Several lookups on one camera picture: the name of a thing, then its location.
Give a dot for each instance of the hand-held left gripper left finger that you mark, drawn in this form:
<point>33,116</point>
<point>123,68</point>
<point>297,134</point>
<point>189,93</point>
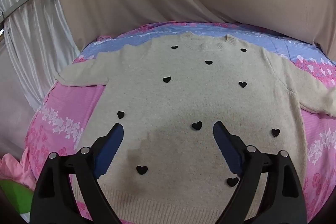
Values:
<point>110,151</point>

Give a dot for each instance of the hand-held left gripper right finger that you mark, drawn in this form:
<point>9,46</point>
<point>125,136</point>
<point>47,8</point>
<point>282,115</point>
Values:
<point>225,148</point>

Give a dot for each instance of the cream sweater with black hearts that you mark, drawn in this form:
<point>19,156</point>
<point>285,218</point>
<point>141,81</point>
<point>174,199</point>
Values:
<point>183,98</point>

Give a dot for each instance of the pink and blue floral bedsheet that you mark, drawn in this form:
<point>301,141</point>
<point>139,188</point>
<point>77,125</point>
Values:
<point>65,111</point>

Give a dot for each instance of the pink cloth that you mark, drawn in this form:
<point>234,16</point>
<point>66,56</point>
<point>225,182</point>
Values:
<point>13,169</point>

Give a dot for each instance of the green object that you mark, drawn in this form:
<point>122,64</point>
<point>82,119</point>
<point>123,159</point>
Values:
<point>18,195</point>

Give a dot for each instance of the white satin curtain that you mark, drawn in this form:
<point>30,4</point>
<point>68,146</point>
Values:
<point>34,35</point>

